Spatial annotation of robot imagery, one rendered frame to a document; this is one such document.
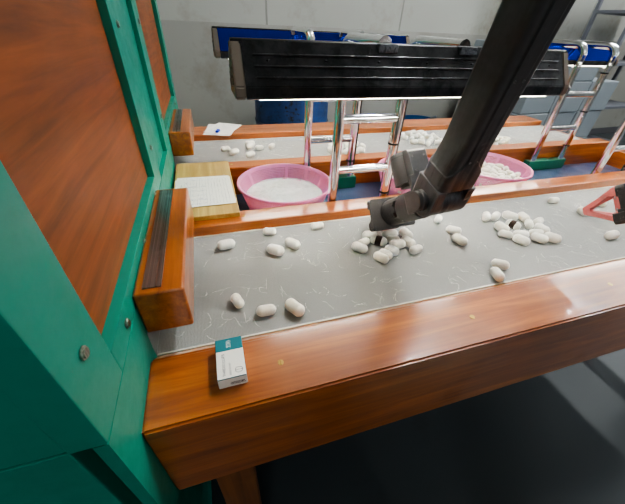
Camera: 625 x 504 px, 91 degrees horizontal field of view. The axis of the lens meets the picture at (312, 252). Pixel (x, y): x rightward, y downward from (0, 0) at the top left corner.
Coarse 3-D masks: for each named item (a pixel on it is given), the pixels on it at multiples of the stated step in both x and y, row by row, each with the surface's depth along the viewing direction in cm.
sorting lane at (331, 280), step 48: (576, 192) 97; (240, 240) 68; (336, 240) 70; (432, 240) 71; (480, 240) 72; (576, 240) 74; (624, 240) 75; (240, 288) 56; (288, 288) 57; (336, 288) 57; (384, 288) 58; (432, 288) 58; (480, 288) 59; (192, 336) 47
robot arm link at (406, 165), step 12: (396, 156) 56; (408, 156) 54; (420, 156) 54; (396, 168) 57; (408, 168) 55; (420, 168) 54; (396, 180) 57; (408, 180) 55; (420, 192) 49; (408, 204) 52; (420, 204) 49
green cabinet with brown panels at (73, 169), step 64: (0, 0) 22; (64, 0) 34; (128, 0) 63; (0, 64) 21; (64, 64) 31; (128, 64) 53; (0, 128) 20; (64, 128) 29; (128, 128) 52; (0, 192) 18; (64, 192) 28; (128, 192) 47; (0, 256) 17; (64, 256) 26; (128, 256) 41; (0, 320) 17; (64, 320) 22; (128, 320) 34; (0, 384) 19; (64, 384) 21; (0, 448) 23; (64, 448) 25
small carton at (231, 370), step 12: (240, 336) 42; (216, 348) 40; (228, 348) 41; (240, 348) 41; (216, 360) 39; (228, 360) 39; (240, 360) 39; (228, 372) 38; (240, 372) 38; (228, 384) 38
